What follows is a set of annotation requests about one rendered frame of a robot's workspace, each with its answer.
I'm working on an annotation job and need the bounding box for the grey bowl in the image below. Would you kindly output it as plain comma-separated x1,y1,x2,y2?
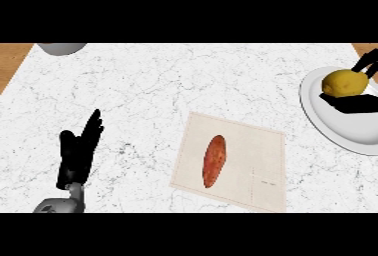
37,43,89,57

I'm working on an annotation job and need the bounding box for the yellow lemon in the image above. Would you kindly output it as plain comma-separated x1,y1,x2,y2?
320,68,371,99

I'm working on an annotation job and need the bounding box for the white plate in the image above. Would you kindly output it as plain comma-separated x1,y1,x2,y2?
298,65,378,157

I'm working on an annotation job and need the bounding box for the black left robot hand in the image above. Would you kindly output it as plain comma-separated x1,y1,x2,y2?
55,108,106,191

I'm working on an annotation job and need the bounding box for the beige placemat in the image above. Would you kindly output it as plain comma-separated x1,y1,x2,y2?
168,111,288,213

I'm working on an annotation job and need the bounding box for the orange sweet potato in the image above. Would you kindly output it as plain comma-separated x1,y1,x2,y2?
201,134,229,189

